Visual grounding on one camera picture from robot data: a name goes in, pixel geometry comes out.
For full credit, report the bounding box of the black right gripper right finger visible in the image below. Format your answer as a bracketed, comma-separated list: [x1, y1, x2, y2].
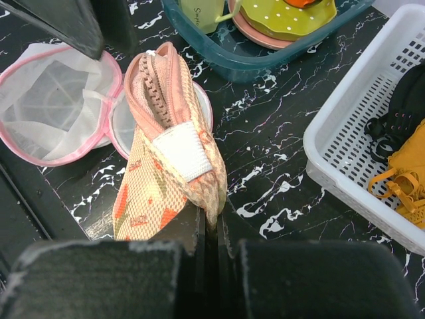
[218, 211, 421, 318]

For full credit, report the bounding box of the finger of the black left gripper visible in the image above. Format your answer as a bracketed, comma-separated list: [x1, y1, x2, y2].
[91, 0, 138, 54]
[6, 0, 104, 60]

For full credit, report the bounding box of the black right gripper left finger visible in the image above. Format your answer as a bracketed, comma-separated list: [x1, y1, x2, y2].
[1, 203, 206, 318]

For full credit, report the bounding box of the floral mesh laundry bag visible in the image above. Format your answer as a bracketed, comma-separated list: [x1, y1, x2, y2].
[112, 42, 227, 241]

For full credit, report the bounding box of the white pink-trimmed laundry bag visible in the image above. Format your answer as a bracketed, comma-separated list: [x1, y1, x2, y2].
[0, 42, 213, 167]

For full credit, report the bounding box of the mustard yellow bra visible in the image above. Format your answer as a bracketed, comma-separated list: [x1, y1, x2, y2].
[368, 122, 424, 230]

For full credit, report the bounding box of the black bra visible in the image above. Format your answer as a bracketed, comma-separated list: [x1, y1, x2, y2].
[364, 63, 424, 163]

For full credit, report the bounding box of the light green mug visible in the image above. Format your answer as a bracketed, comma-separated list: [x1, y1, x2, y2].
[178, 0, 242, 34]

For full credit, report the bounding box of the teal transparent plastic bin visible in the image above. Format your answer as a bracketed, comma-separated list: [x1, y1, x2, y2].
[162, 1, 373, 83]

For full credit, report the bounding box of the pink plate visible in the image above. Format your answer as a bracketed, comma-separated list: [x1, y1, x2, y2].
[232, 11, 293, 51]

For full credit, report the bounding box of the white plastic perforated basket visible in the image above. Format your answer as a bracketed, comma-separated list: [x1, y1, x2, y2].
[302, 3, 425, 257]

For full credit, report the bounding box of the lime green dotted plate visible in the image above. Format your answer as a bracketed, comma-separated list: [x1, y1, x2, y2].
[240, 1, 337, 41]

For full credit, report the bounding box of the orange mug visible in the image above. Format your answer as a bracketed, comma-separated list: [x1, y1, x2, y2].
[285, 0, 321, 9]

